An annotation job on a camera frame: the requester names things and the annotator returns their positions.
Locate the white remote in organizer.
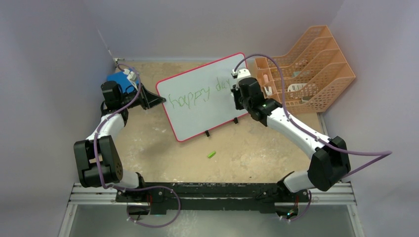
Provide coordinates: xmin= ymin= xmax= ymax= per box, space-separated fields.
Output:
xmin=287 ymin=83 xmax=307 ymax=92

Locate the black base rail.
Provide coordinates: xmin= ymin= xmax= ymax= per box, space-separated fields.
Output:
xmin=116 ymin=182 xmax=309 ymax=215

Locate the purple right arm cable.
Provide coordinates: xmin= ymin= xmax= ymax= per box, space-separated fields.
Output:
xmin=233 ymin=54 xmax=393 ymax=179

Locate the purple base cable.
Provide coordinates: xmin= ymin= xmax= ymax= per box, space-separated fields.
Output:
xmin=114 ymin=185 xmax=181 ymax=229

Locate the aluminium frame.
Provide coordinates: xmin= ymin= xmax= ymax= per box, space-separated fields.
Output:
xmin=58 ymin=113 xmax=366 ymax=237

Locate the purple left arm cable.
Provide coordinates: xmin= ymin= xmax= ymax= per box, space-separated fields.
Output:
xmin=93 ymin=64 xmax=141 ymax=189

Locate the white stapler in organizer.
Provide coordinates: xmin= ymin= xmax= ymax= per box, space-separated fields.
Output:
xmin=263 ymin=86 xmax=273 ymax=97

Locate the blue box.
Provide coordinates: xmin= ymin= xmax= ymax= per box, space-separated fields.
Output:
xmin=106 ymin=72 xmax=136 ymax=93

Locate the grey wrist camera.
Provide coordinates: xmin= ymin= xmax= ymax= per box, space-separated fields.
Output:
xmin=122 ymin=68 xmax=138 ymax=90
xmin=231 ymin=68 xmax=251 ymax=87

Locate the green marker cap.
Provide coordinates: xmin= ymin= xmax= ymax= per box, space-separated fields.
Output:
xmin=207 ymin=151 xmax=216 ymax=158

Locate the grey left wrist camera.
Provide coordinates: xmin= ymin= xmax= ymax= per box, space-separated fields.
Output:
xmin=122 ymin=68 xmax=138 ymax=90

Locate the orange plastic desk organizer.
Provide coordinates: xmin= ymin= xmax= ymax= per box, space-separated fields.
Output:
xmin=255 ymin=25 xmax=356 ymax=114

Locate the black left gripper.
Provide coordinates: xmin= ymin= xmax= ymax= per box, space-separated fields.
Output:
xmin=119 ymin=83 xmax=165 ymax=110

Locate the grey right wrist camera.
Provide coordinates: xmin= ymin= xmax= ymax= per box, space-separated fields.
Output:
xmin=231 ymin=68 xmax=251 ymax=87

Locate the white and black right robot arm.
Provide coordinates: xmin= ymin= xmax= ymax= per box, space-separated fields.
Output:
xmin=231 ymin=77 xmax=351 ymax=201

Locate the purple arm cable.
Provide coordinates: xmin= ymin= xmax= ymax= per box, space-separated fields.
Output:
xmin=93 ymin=64 xmax=141 ymax=189
xmin=233 ymin=54 xmax=393 ymax=179

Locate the pink framed whiteboard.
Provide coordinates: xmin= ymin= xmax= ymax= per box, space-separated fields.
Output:
xmin=156 ymin=52 xmax=247 ymax=142

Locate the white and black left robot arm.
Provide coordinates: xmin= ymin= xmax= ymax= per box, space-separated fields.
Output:
xmin=73 ymin=80 xmax=166 ymax=202

